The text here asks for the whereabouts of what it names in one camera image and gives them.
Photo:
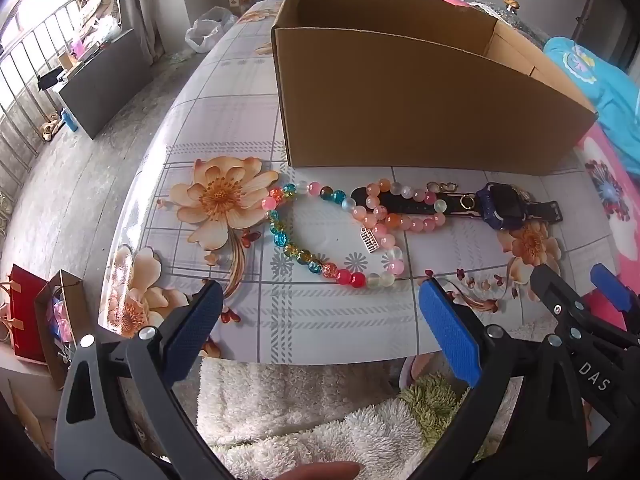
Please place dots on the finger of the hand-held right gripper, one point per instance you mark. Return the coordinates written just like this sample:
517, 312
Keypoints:
612, 285
555, 292

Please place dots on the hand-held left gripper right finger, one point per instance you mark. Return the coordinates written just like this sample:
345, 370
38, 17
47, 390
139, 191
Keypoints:
452, 332

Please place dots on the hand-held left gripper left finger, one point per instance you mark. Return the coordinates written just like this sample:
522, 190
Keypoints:
192, 317

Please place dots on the silver abacus charm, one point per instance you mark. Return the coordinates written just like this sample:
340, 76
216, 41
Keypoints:
369, 240

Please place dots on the gold butterfly charm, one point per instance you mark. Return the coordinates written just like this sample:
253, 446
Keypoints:
445, 187

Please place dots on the brown cardboard box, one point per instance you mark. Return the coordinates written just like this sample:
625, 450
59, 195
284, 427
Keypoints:
425, 110

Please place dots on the person's left hand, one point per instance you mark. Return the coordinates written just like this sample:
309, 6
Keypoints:
325, 472

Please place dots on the brown paper bag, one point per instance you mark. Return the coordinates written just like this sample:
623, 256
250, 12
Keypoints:
60, 340

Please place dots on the white fluffy robe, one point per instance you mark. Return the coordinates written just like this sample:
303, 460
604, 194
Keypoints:
300, 410

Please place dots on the red gift bag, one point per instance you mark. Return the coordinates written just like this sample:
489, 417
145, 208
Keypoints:
22, 310

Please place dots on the blue cartoon blanket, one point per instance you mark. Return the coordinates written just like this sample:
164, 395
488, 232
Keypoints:
600, 90

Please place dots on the floral plaid table cover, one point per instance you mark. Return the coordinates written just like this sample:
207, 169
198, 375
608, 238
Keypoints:
240, 110

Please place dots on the tan sandal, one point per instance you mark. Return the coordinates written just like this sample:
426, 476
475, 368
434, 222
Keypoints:
50, 127

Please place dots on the dark grey cabinet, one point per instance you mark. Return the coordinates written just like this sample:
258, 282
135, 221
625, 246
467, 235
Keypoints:
110, 80

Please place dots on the metal window railing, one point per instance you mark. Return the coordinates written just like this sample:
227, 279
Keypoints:
25, 85

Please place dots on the white plastic bag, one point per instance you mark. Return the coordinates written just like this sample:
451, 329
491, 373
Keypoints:
207, 30

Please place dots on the small figurine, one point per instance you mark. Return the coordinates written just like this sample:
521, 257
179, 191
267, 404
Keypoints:
511, 5

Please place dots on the grey curtain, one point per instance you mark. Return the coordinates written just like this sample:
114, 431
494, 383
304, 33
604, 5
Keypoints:
142, 5

